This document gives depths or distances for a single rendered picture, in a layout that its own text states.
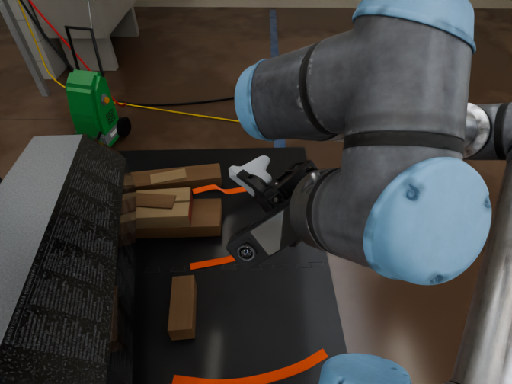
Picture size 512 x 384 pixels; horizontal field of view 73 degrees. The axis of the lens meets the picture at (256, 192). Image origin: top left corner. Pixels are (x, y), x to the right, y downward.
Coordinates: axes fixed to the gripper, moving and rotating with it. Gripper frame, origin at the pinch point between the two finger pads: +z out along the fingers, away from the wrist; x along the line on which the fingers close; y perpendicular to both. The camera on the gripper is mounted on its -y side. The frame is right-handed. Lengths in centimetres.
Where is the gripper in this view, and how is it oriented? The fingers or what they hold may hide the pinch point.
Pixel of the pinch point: (253, 207)
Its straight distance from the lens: 57.5
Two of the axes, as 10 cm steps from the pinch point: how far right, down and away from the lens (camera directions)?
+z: -3.2, -0.3, 9.5
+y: 7.5, -6.2, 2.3
